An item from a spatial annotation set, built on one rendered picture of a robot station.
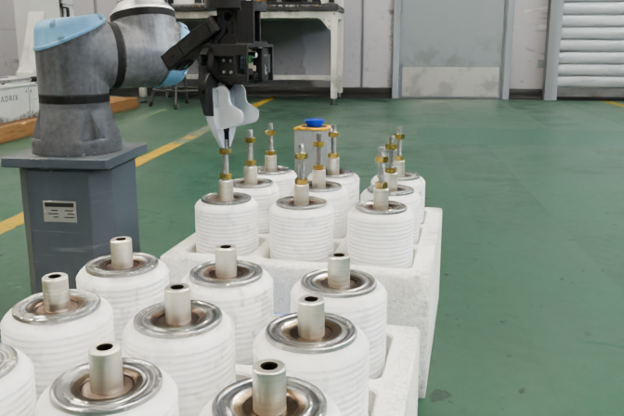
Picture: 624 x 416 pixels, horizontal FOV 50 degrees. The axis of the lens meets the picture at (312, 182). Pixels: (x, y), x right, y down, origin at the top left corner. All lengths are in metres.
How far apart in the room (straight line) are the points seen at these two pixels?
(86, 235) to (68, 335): 0.58
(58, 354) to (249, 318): 0.18
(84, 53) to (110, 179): 0.21
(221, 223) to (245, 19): 0.29
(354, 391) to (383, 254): 0.41
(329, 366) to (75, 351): 0.22
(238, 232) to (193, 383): 0.45
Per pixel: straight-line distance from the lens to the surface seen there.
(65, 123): 1.18
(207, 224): 1.00
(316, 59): 6.00
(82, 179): 1.16
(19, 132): 3.74
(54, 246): 1.22
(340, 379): 0.54
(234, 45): 0.95
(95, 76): 1.19
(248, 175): 1.12
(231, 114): 0.97
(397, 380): 0.65
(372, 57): 5.96
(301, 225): 0.95
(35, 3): 4.56
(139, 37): 1.22
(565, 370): 1.12
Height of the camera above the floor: 0.49
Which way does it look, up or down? 12 degrees down
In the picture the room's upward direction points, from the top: straight up
